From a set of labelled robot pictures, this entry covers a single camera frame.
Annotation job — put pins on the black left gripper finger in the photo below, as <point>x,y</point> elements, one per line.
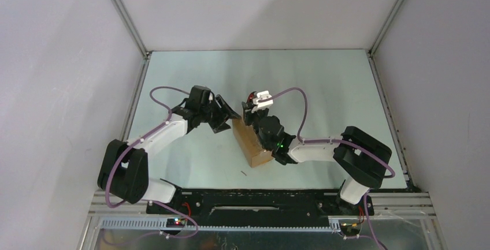
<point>219,124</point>
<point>225,110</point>

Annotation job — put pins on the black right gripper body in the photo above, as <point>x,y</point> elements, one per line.
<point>254,119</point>

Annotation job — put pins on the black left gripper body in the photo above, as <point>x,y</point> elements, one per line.
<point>208,111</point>

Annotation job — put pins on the brown cardboard express box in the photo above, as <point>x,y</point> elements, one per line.
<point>249,144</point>

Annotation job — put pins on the red black utility knife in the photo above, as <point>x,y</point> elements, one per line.
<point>251,97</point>

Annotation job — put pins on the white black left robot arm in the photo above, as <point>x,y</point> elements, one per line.
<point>125,168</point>

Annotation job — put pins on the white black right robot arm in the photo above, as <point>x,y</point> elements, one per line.
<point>361,156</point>

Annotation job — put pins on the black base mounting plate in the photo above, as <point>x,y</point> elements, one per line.
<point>268,208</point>

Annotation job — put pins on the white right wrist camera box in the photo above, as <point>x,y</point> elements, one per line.
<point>261,100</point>

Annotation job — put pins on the aluminium frame rail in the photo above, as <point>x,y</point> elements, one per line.
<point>398,205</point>

